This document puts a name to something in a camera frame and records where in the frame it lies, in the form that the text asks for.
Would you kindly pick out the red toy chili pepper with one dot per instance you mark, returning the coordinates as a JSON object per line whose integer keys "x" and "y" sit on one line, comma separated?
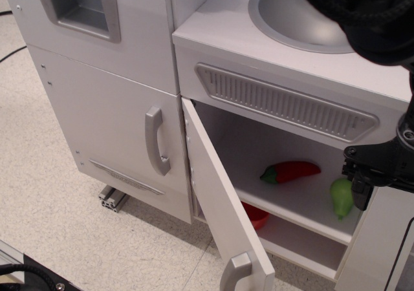
{"x": 288, "y": 171}

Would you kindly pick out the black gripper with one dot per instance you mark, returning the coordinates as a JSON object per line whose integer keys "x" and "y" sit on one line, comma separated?
{"x": 386, "y": 164}

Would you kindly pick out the green toy pear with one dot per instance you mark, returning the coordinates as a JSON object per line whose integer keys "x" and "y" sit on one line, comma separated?
{"x": 341, "y": 195}

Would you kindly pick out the white toy kitchen cabinet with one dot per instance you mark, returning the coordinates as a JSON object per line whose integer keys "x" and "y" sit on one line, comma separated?
{"x": 299, "y": 128}

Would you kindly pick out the aluminium extrusion rail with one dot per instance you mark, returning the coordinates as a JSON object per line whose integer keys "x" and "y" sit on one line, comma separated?
{"x": 112, "y": 199}

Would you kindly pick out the red toy cup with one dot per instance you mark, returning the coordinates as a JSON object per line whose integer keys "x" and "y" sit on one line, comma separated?
{"x": 257, "y": 217}

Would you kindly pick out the silver fridge emblem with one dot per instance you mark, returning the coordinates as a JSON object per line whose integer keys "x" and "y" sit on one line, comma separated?
{"x": 126, "y": 179}

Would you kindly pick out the white cabinet door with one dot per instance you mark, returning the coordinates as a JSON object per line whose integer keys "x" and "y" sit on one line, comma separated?
{"x": 381, "y": 252}
{"x": 229, "y": 224}

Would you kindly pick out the silver toy sink basin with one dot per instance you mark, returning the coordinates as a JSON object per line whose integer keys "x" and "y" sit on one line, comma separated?
{"x": 297, "y": 24}

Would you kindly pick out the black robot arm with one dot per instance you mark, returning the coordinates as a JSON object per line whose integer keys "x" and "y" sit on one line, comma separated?
{"x": 380, "y": 31}

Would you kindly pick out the silver fridge door handle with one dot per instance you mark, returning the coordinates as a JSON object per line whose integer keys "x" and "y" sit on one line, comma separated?
{"x": 153, "y": 122}

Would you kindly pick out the grey vent panel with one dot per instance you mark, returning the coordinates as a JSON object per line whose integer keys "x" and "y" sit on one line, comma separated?
{"x": 286, "y": 105}

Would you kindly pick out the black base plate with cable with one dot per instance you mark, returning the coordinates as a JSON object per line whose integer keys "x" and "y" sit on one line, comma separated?
{"x": 35, "y": 276}

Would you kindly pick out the white toy fridge unit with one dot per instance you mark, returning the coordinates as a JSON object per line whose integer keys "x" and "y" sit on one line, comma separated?
{"x": 100, "y": 92}

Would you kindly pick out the silver ice dispenser recess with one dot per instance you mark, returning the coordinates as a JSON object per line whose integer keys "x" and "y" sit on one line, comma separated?
{"x": 97, "y": 18}

